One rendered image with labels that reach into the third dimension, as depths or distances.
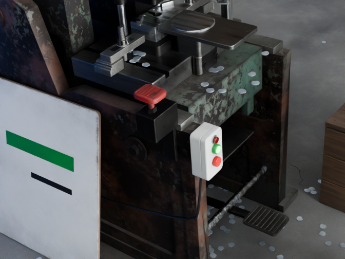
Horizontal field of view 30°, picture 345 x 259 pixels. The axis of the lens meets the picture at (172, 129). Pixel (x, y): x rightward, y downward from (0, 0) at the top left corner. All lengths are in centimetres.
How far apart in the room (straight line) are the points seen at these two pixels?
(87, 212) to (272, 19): 202
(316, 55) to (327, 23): 38
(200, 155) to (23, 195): 78
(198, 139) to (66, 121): 48
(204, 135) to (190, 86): 22
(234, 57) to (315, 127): 92
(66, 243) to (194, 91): 70
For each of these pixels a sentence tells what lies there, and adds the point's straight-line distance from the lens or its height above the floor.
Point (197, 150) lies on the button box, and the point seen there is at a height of 59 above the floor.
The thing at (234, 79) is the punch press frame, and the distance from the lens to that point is 188.
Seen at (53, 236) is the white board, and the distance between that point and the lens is 218.
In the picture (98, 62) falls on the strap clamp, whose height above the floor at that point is 73.
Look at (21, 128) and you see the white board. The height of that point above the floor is 44.
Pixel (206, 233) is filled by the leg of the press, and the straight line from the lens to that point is 190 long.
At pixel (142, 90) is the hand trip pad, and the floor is 76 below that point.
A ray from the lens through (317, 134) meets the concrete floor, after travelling 273.
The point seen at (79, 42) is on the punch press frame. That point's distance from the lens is 193.
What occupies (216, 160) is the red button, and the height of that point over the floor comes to 55.
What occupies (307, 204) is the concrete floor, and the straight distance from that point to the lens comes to 238.
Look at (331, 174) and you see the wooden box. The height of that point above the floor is 15.
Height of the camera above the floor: 155
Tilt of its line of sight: 34 degrees down
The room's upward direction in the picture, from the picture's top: 5 degrees counter-clockwise
